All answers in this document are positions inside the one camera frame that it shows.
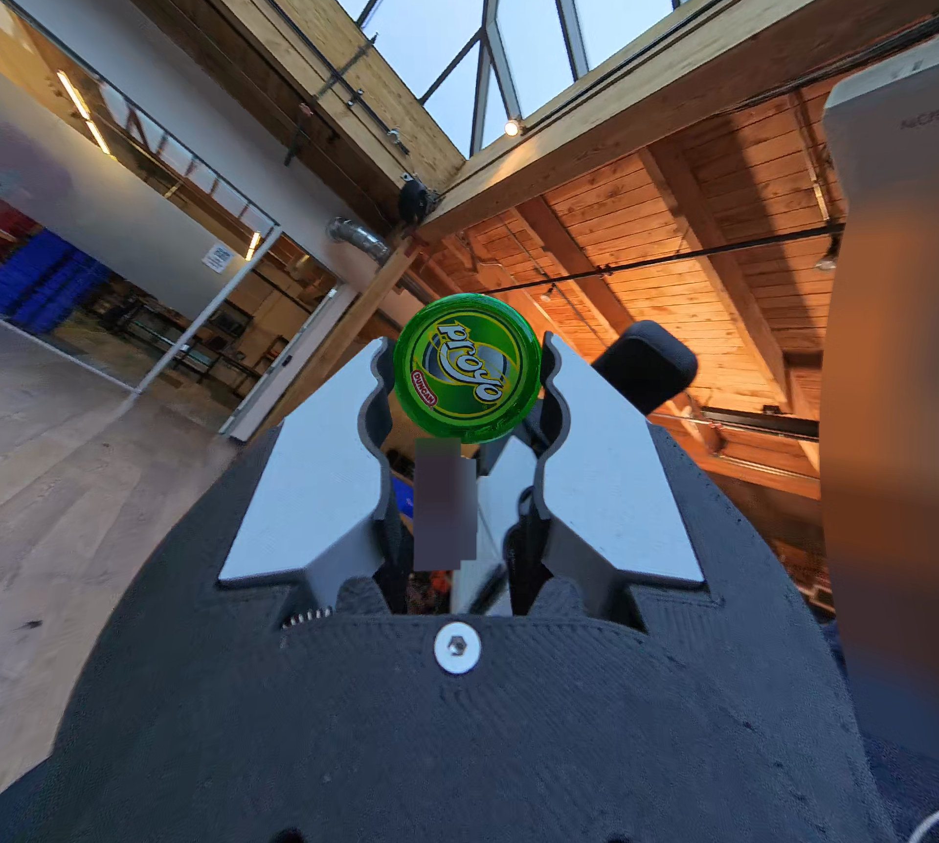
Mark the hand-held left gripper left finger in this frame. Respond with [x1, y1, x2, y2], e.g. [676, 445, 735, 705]
[219, 337, 403, 611]

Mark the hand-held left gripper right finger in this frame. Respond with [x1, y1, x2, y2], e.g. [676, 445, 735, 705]
[532, 333, 706, 611]

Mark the green yoyo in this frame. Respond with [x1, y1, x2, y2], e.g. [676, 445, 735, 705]
[393, 293, 543, 446]

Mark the black padded armrest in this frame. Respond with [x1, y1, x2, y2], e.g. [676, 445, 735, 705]
[591, 319, 698, 416]

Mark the black ceiling-mounted device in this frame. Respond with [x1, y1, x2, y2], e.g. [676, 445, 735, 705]
[398, 174, 435, 225]

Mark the stack of blue bins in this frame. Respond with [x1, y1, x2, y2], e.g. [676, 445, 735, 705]
[0, 225, 112, 335]

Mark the person's blue shirt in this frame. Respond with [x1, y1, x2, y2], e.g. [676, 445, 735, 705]
[823, 619, 939, 843]

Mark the glass partition with metal frame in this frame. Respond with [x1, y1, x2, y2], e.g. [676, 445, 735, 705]
[0, 0, 346, 444]

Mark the silver ventilation duct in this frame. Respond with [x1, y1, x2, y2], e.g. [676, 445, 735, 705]
[327, 217, 395, 266]

